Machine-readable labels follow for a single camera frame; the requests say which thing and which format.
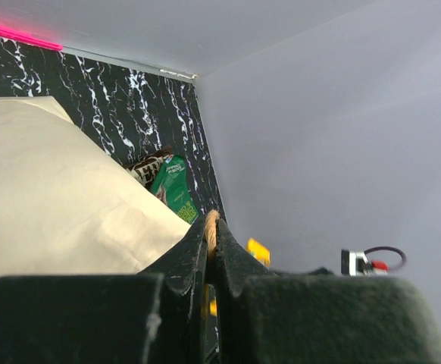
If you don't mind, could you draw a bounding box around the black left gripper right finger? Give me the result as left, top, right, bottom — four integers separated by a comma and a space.
215, 221, 441, 363

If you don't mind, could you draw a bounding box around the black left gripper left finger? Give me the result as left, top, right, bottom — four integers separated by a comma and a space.
0, 218, 207, 363

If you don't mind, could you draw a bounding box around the yellow m&m candy bag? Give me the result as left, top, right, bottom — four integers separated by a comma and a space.
246, 238, 271, 267

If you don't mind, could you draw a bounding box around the green real cookies bag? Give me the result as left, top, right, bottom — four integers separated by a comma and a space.
150, 155, 199, 224

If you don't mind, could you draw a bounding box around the brown kettle chips bag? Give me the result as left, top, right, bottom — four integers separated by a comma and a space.
125, 146, 173, 190

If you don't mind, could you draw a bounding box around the brown paper bag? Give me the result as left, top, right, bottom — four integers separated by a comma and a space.
0, 96, 189, 277

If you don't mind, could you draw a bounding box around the pink marker pen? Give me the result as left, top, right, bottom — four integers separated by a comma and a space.
0, 26, 63, 52

